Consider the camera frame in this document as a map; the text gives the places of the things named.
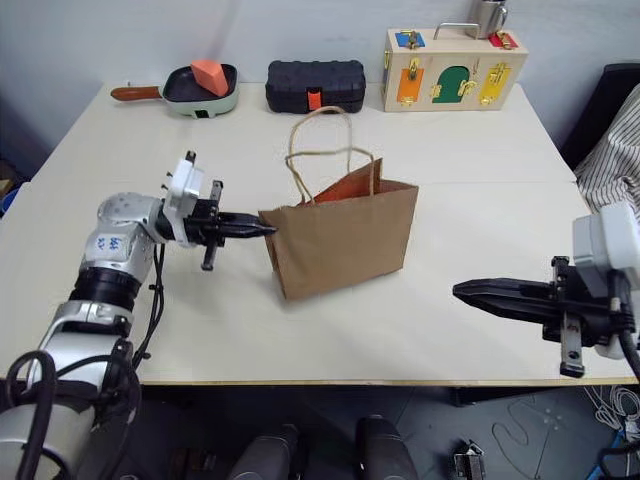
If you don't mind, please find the brown paper bag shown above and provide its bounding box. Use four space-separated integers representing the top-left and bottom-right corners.
257 105 420 302

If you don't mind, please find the orange wedge block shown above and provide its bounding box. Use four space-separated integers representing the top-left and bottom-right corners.
190 59 231 97

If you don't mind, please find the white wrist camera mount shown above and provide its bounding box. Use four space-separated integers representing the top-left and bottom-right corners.
160 151 207 248
571 201 640 297

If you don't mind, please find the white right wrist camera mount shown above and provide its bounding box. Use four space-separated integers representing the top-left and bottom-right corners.
571 201 640 297

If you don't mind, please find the black chair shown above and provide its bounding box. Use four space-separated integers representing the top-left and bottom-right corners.
561 62 640 172

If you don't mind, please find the green pan with brown handle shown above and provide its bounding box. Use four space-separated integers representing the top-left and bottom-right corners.
110 62 241 121

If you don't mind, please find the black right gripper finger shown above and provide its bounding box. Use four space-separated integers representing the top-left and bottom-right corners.
462 297 556 327
451 276 557 303

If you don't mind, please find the dark rounded shape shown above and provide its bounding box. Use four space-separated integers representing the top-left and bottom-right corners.
355 414 420 480
228 423 302 480

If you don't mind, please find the metal cup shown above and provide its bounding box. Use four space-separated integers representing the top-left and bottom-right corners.
471 0 511 41

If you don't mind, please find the striped cloth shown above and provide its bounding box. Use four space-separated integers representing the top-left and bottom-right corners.
573 82 640 217

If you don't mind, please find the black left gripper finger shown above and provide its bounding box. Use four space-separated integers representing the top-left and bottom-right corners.
218 224 277 241
218 211 279 232

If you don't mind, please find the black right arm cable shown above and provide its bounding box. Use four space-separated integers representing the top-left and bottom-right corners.
610 294 640 377

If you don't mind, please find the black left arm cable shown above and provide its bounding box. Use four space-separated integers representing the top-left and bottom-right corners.
3 243 167 480

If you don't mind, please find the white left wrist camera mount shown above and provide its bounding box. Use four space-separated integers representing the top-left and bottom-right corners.
160 151 207 248

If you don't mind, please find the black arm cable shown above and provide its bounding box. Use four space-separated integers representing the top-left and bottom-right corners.
610 294 640 377
3 243 167 480

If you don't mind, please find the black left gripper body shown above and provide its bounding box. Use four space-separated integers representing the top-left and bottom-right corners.
181 179 227 273

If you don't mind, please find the white floor cable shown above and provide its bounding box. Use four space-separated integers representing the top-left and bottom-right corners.
491 383 640 454

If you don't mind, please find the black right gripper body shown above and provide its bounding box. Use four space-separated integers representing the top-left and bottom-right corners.
541 255 632 379

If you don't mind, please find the black floor clamp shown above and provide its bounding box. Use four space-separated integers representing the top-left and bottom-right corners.
453 439 488 480

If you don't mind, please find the wooden lock box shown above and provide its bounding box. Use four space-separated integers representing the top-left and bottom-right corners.
382 22 530 113

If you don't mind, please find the black plastic tool case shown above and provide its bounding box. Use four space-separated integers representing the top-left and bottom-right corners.
263 59 367 116

